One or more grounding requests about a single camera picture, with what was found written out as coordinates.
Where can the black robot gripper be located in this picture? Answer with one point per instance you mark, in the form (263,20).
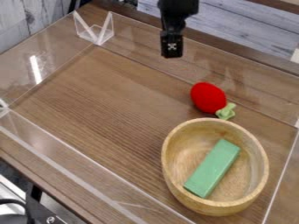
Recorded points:
(174,12)

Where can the red plush strawberry toy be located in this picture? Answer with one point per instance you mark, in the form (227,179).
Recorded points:
(211,101)

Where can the oval wooden bowl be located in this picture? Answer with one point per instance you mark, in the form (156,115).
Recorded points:
(186,147)

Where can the green rectangular block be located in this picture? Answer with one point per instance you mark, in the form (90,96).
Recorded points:
(212,168)

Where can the clear acrylic corner bracket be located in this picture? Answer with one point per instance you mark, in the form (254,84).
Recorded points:
(95,34)

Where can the clear acrylic tray wall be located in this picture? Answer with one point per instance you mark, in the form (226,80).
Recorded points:
(87,110)

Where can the black metal table frame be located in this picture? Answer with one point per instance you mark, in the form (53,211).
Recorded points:
(47,211)

